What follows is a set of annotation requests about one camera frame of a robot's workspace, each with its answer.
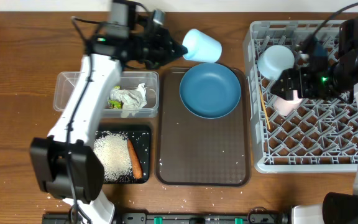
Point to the pink cup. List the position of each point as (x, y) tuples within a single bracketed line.
[(285, 107)]

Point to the black waste tray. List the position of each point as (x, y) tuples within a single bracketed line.
[(140, 136)]

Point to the clear plastic bin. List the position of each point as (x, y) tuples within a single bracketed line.
[(66, 82)]

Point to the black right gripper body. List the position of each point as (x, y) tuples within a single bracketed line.
[(325, 83)]

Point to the wooden chopstick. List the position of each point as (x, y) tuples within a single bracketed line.
[(264, 109)]

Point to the light blue cup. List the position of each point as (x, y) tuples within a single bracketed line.
[(201, 47)]

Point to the grey dishwasher rack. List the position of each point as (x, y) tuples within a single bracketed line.
[(318, 136)]

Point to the light blue bowl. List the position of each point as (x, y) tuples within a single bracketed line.
[(274, 60)]

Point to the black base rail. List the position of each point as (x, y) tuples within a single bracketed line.
[(255, 216)]

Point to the white tissue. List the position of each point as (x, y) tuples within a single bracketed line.
[(133, 100)]

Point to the brown serving tray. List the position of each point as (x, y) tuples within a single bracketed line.
[(197, 151)]

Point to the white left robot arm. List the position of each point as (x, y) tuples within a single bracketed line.
[(64, 162)]

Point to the dark blue plate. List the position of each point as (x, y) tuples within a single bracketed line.
[(210, 90)]

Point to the orange carrot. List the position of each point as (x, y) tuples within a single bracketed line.
[(136, 168)]

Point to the white rice heap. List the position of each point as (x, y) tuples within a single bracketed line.
[(111, 149)]

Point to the green white wrapper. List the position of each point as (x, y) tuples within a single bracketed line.
[(113, 103)]

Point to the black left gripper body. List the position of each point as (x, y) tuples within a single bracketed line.
[(153, 47)]

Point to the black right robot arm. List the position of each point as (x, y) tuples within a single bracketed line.
[(337, 208)]

